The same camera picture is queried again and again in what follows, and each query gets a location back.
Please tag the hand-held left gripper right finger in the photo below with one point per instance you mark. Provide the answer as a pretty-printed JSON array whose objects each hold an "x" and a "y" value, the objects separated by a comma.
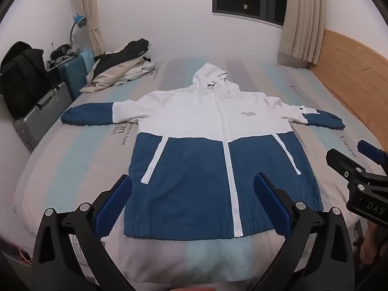
[{"x": 269, "y": 206}]

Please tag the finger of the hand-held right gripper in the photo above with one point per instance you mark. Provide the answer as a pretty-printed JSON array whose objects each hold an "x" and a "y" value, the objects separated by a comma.
[
  {"x": 371, "y": 151},
  {"x": 341, "y": 162}
]

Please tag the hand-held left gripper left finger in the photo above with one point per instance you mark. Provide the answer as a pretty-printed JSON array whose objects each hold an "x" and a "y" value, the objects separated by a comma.
[{"x": 113, "y": 206}]

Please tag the white and blue hooded jacket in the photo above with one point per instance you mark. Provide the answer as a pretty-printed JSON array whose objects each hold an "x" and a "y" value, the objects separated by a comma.
[{"x": 188, "y": 172}]

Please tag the person's right hand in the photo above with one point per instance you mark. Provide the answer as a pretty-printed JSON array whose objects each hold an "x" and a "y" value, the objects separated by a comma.
[{"x": 377, "y": 245}]

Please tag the striped bed mattress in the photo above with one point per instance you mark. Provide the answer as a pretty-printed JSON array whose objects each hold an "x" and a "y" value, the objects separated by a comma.
[{"x": 75, "y": 157}]

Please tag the wooden headboard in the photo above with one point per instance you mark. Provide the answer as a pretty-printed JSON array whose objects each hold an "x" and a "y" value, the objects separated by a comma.
[{"x": 357, "y": 75}]

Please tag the grey hard case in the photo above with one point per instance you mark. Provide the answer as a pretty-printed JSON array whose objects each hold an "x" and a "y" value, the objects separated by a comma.
[{"x": 42, "y": 112}]

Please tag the beige cloth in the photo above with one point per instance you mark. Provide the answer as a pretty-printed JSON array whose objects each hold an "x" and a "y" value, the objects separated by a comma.
[{"x": 106, "y": 78}]

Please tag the white crumpled cloth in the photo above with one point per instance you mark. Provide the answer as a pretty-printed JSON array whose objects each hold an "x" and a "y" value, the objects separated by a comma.
[{"x": 142, "y": 71}]

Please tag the blue suitcase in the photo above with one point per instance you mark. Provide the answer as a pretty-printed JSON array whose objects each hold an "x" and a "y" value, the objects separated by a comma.
[{"x": 74, "y": 72}]

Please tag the beige curtain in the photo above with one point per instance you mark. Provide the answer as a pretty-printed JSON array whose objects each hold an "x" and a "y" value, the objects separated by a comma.
[
  {"x": 303, "y": 15},
  {"x": 92, "y": 12}
]

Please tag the black jacket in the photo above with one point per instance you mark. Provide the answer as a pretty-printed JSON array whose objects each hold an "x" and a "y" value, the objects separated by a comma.
[{"x": 127, "y": 53}]

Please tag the black backpack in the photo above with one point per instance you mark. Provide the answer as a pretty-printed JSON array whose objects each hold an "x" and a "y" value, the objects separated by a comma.
[{"x": 24, "y": 78}]

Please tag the dark tangled gear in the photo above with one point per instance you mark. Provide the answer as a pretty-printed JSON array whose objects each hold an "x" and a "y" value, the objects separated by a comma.
[{"x": 62, "y": 53}]

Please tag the blue desk lamp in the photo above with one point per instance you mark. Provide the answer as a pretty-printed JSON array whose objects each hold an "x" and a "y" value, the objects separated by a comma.
[{"x": 80, "y": 20}]

